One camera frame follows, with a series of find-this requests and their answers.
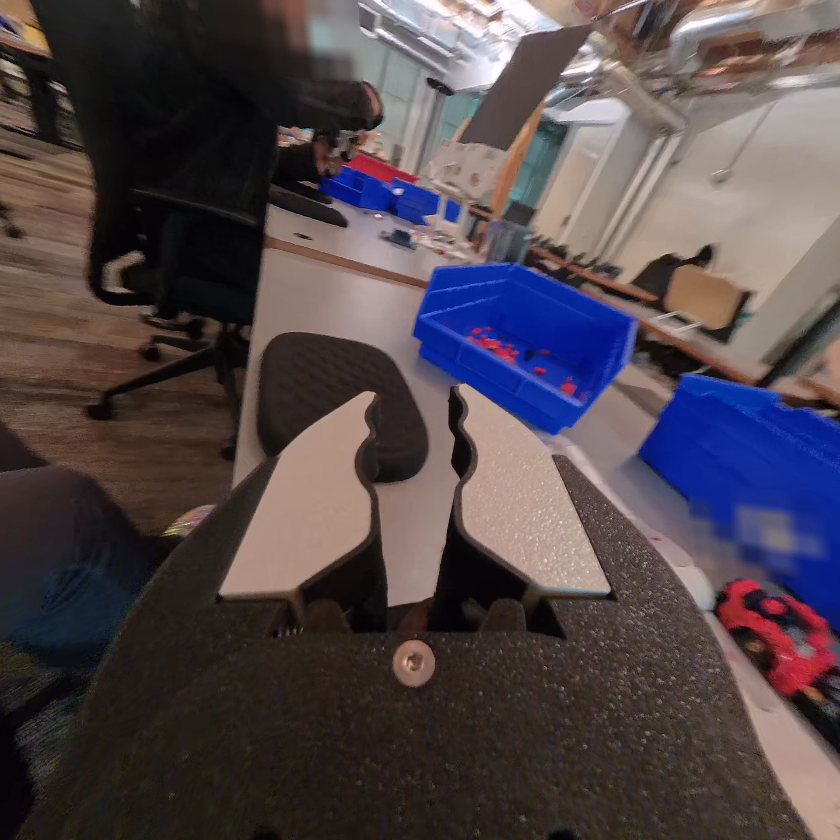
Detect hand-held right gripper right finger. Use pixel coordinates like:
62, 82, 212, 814
445, 384, 612, 600

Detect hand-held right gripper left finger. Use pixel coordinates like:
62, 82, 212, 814
218, 392, 383, 600

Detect pile of red lego pieces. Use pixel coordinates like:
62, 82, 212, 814
465, 325, 592, 401

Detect small blue plastic bin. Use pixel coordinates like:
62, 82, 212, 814
412, 262, 639, 435

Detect partly built lego car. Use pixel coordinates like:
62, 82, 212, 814
714, 577, 833, 698

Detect black honeycomb wrist rest pad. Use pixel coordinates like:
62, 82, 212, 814
258, 331, 431, 484
269, 184, 349, 229

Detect large blue divided bin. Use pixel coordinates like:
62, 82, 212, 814
638, 373, 840, 608

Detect person's leg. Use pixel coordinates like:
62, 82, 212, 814
0, 420, 217, 840

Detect black swivel office chair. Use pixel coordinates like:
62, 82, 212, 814
85, 187, 265, 460

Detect row of blue bins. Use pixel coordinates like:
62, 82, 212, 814
320, 164, 460, 223

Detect red plastic bin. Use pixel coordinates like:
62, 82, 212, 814
348, 153, 417, 185

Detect white cardboard boxes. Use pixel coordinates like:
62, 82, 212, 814
423, 139, 509, 188

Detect black hanging panel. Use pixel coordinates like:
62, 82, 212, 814
459, 25, 595, 152

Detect silver ventilation duct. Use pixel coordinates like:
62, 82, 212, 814
545, 0, 840, 135

